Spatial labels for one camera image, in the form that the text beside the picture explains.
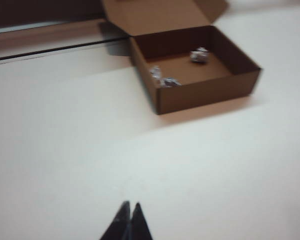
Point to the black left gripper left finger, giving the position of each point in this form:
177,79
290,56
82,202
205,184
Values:
118,225

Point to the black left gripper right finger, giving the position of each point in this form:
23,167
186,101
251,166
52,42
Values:
139,225

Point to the white blue cloth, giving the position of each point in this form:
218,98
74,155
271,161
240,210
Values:
199,55

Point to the open brown cardboard box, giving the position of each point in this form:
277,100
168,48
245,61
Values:
205,95

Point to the wide grey-brown desk divider panel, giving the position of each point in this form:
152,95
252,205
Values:
40,11

